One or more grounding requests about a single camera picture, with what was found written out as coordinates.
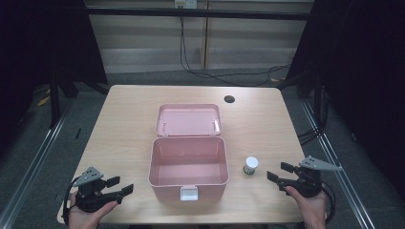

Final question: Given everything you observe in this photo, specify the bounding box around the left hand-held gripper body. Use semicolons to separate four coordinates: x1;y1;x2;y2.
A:
72;166;124;214

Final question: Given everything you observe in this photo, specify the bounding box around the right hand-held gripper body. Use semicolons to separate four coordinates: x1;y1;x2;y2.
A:
277;155;344;198

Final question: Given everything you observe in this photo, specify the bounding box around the white bottle with green label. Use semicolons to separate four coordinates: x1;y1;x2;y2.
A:
243;156;260;176

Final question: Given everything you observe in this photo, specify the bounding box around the pink plastic storage box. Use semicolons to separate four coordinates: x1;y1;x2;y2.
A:
147;103;230;202

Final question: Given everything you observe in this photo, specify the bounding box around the person's left hand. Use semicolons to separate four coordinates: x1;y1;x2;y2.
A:
68;192;119;229

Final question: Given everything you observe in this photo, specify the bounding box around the person's right hand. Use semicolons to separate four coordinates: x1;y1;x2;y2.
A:
284;185;329;229

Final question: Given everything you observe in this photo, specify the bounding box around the black metal stand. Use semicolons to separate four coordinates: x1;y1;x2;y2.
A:
47;74;80;130
276;71;326;122

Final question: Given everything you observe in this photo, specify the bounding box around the yellow tape strip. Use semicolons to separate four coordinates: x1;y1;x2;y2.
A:
36;94;52;108

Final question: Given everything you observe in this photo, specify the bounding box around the black curtain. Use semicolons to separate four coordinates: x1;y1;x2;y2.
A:
0;0;109;151
286;0;405;192

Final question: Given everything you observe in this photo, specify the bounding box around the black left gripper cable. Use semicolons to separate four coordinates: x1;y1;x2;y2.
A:
61;176;81;227

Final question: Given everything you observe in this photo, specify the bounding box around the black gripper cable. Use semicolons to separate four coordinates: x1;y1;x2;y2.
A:
319;180;337;224
61;176;81;227

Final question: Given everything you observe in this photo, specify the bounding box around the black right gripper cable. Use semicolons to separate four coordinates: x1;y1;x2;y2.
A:
319;180;337;224

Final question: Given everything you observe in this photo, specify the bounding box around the aluminium floor rail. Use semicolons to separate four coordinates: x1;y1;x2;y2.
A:
0;108;70;229
300;100;376;229

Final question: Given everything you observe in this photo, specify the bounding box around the bundle of black cables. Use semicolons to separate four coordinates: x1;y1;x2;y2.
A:
296;87;330;147

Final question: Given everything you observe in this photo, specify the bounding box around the long black floor cable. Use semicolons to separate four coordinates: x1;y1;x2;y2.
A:
179;16;292;88

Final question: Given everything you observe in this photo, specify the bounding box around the black horizontal frame bar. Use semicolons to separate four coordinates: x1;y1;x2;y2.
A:
85;7;314;22

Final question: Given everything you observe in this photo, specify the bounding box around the white wall socket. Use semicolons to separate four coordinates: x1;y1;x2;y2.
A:
174;0;199;10

